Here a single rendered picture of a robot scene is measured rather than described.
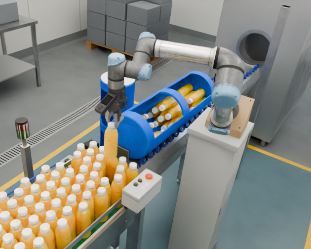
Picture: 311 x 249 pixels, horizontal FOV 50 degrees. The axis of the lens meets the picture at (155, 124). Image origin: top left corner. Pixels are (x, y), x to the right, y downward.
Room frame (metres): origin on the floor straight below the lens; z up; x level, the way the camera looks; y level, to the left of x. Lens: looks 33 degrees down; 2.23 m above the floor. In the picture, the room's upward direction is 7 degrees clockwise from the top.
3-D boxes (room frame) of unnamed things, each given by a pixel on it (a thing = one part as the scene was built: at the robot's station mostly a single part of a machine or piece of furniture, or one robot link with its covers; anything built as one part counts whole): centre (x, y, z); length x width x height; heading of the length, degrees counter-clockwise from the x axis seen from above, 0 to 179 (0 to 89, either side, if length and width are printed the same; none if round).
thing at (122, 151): (1.54, 0.17, 0.99); 0.10 x 0.02 x 0.12; 59
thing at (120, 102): (1.37, 0.20, 1.46); 0.09 x 0.08 x 0.12; 150
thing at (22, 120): (1.39, 0.68, 1.18); 0.06 x 0.06 x 0.16
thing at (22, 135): (1.39, 0.68, 1.18); 0.06 x 0.06 x 0.05
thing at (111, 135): (1.35, 0.21, 1.22); 0.07 x 0.07 x 0.19
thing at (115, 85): (1.37, 0.20, 1.54); 0.08 x 0.08 x 0.05
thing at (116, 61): (1.37, 0.20, 1.62); 0.09 x 0.08 x 0.11; 81
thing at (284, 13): (2.65, -0.87, 0.85); 0.06 x 0.06 x 1.70; 59
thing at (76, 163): (1.39, 0.40, 0.99); 0.07 x 0.07 x 0.19
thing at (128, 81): (2.47, 0.35, 1.03); 0.28 x 0.28 x 0.01
